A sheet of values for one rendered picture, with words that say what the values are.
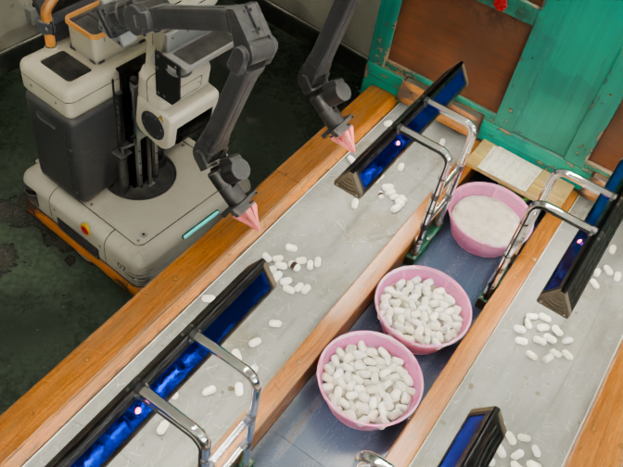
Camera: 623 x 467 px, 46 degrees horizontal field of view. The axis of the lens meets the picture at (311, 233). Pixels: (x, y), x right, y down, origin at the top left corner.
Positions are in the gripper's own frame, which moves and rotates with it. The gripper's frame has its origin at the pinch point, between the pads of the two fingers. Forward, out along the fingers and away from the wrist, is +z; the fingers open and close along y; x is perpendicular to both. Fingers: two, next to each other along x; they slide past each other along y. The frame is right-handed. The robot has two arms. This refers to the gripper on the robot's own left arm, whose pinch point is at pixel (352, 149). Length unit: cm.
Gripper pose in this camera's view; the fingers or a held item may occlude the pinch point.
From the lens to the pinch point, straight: 223.3
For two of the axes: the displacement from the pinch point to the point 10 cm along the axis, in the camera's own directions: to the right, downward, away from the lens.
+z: 5.4, 8.0, 2.7
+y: 5.6, -5.8, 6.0
